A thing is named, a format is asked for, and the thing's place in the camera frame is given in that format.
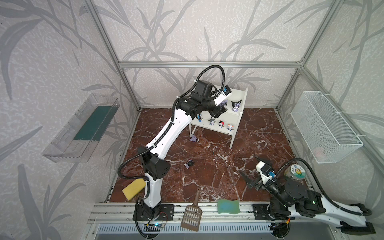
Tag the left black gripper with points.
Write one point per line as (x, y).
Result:
(217, 108)

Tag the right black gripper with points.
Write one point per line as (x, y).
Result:
(260, 182)

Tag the small grey bunny figure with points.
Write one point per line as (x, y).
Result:
(212, 121)

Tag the red hat Doraemon figure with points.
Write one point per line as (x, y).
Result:
(221, 123)

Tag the white hooded Doraemon figure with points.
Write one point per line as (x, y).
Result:
(230, 127)

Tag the black Kuromi figure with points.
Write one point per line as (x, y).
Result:
(189, 164)

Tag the purple bat Kuromi figure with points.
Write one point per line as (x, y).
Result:
(236, 105)

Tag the purple dress Kuromi figure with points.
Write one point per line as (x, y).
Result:
(194, 139)

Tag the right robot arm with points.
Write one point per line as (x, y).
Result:
(290, 199)

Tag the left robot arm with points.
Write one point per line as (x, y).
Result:
(201, 97)

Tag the white two-tier metal shelf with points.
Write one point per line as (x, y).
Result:
(229, 117)

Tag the round tape roll cartoon label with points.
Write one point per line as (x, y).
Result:
(295, 172)

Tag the green wavy sponge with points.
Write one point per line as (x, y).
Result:
(228, 207)

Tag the brown plastic litter scoop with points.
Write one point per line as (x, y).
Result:
(192, 215)

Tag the small circuit board with LED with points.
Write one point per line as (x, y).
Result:
(155, 226)

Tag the yellow green sponge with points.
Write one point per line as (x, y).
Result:
(134, 188)

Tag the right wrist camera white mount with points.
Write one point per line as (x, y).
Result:
(266, 172)

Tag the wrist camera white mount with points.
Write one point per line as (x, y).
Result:
(222, 95)
(266, 172)

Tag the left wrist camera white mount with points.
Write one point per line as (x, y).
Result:
(222, 95)

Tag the white wire mesh basket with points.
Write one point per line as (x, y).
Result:
(326, 132)

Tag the clear plastic wall tray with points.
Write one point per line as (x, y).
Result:
(79, 138)

